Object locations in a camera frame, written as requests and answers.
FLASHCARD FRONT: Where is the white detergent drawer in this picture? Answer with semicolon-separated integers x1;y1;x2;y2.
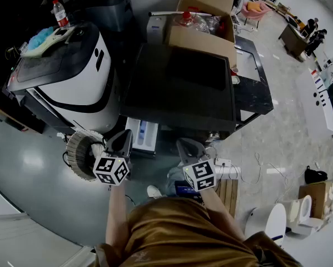
125;117;160;159

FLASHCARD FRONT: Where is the white power strip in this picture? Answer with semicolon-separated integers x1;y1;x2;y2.
213;157;232;167

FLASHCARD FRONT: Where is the clear plastic bottle red cap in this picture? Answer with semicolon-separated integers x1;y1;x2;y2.
178;11;210;34

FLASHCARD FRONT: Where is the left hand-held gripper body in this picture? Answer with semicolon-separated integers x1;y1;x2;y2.
92;147;133;187

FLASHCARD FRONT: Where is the white box appliance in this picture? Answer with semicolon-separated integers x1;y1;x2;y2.
146;15;170;45

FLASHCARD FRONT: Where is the white and black washing machine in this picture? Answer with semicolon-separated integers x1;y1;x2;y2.
2;22;121;135

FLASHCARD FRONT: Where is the metal pipe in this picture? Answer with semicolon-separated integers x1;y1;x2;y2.
147;11;184;18

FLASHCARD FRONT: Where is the white floor cable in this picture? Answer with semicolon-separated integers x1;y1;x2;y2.
237;151;295;200

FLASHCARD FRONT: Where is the large open cardboard box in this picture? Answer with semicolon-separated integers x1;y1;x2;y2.
164;0;238;68

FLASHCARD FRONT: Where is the person's right forearm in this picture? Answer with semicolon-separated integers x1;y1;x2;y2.
199;187;246;241

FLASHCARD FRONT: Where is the brown desk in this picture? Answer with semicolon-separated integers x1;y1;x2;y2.
278;23;309;60

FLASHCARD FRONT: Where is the dark device with blue screen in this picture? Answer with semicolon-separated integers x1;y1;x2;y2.
174;180;202;197

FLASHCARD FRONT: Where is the person's brown shirt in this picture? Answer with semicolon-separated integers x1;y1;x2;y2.
93;196;303;267

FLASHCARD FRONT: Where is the clear water bottle red label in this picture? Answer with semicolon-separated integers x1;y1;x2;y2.
52;0;71;30

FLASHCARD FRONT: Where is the dark grey appliance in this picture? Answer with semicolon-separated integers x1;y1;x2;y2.
64;0;135;33

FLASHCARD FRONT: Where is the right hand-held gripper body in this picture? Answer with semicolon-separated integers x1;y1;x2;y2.
180;155;217;192

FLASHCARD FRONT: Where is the person's white shoe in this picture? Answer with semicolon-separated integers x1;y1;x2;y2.
146;185;163;200

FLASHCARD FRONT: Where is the dark grey front-load washing machine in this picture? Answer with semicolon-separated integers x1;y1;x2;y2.
120;43;237;142

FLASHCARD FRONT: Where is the pink armchair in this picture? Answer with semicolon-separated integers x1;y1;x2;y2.
241;0;273;21

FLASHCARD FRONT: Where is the black bag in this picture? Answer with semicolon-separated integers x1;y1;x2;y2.
304;165;329;185

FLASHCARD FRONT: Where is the person's blue jeans leg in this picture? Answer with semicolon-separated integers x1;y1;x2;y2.
166;162;185;197

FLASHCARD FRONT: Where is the long white board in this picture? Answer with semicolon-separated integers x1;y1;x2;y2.
295;68;333;135

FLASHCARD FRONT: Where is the white toilet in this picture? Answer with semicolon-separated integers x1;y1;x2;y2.
243;202;288;248
282;194;323;236

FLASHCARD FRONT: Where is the small cardboard box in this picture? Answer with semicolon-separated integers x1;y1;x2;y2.
297;180;333;220

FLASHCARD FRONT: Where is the white plastic tray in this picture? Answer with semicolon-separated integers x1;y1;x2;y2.
19;26;77;58

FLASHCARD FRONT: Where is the person's left forearm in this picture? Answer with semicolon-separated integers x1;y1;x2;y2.
105;184;131;250

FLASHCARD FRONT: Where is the wooden crate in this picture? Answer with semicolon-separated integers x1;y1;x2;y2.
214;177;240;218

